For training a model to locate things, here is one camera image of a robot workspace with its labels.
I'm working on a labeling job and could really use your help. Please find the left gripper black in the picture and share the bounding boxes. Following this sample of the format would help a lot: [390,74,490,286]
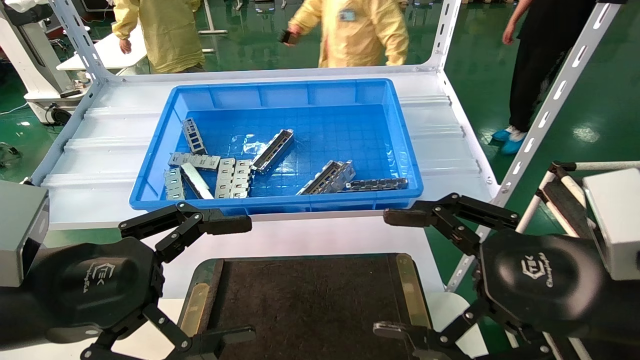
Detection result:
[42,201,257,360]

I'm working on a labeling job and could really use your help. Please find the white table leg frame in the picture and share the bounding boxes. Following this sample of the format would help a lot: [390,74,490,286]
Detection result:
[197,0,228,54]

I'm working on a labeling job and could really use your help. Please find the blue plastic bin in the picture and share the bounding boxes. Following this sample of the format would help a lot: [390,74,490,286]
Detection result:
[129,78,425,219]

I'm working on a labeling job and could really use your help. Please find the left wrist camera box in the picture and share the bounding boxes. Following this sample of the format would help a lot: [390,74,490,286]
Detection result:
[0,180,50,288]

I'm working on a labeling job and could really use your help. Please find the white machine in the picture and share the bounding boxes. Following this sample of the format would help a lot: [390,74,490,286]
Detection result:
[0,0,96,126]

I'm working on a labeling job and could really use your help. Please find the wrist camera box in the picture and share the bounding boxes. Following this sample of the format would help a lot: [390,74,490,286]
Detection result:
[0,180,50,288]
[582,167,640,281]

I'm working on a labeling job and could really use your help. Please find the white table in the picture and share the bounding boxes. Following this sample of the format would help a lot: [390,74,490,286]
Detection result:
[56,25,151,71]

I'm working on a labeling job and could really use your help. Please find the black container with brass edges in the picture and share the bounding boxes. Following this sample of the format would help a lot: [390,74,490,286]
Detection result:
[175,252,436,360]

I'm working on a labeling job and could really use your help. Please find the white slotted rack post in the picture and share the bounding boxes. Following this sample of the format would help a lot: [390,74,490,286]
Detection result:
[49,0,108,83]
[425,0,462,71]
[445,0,626,293]

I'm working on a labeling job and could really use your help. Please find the clear plastic film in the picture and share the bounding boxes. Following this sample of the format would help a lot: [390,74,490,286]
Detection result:
[242,134,273,157]

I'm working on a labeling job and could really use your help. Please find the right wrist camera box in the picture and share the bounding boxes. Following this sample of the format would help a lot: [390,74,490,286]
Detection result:
[582,167,640,281]

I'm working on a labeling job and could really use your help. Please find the white metal shelf board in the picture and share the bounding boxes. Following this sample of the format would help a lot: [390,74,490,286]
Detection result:
[30,65,501,232]

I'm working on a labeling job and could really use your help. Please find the white tube cart frame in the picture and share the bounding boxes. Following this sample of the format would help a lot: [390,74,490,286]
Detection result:
[515,160,640,360]

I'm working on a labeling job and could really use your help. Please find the person in yellow suit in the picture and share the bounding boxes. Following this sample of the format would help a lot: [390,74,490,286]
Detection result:
[112,0,206,75]
[280,0,410,68]

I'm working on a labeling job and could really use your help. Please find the shiny silver metal bracket part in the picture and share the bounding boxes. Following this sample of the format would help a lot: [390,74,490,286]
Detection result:
[180,162,215,200]

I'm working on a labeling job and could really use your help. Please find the black cart tray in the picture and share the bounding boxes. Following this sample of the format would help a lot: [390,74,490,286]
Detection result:
[537,177,601,241]

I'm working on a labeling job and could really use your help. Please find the dark grey metal bracket part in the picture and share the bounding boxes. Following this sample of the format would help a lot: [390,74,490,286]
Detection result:
[181,118,207,155]
[344,177,409,193]

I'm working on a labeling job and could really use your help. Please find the person in black clothes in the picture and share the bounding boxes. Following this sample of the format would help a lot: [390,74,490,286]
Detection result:
[492,0,601,155]

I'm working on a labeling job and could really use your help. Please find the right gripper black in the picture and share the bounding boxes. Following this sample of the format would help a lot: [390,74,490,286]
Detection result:
[372,192,606,360]

